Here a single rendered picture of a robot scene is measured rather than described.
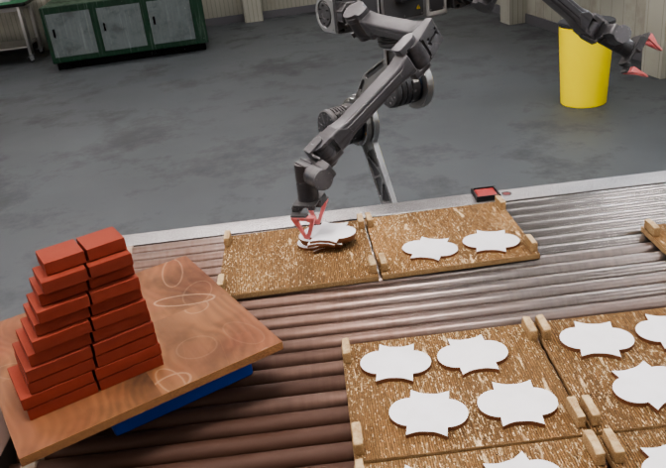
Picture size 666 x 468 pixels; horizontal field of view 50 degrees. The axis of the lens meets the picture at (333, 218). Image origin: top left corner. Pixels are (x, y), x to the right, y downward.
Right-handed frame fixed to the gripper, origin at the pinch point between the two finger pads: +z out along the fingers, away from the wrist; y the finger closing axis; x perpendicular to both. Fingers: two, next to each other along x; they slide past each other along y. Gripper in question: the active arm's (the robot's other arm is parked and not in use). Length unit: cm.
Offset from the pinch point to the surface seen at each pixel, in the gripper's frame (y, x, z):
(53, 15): 658, 568, 18
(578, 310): -24, -70, 7
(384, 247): -0.3, -20.2, 4.8
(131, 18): 702, 480, 34
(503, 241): 4, -52, 4
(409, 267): -10.7, -29.1, 4.9
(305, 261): -9.8, -0.6, 5.0
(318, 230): 0.4, -1.7, 0.7
